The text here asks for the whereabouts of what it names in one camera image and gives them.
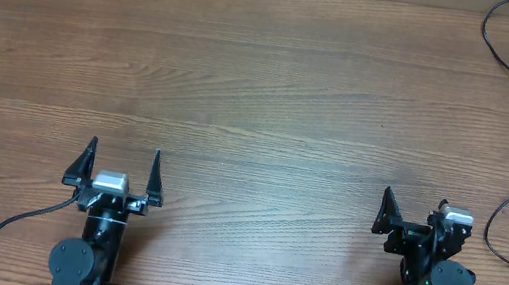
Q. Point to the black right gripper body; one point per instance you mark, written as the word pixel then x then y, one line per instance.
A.
pixel 402 242

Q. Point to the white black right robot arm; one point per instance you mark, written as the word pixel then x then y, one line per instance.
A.
pixel 428 272

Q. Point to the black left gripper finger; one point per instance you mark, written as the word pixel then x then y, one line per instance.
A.
pixel 79 173
pixel 154 185

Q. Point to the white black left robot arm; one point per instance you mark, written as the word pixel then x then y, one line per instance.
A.
pixel 90 259

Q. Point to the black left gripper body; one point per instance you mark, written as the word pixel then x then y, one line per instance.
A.
pixel 135 206

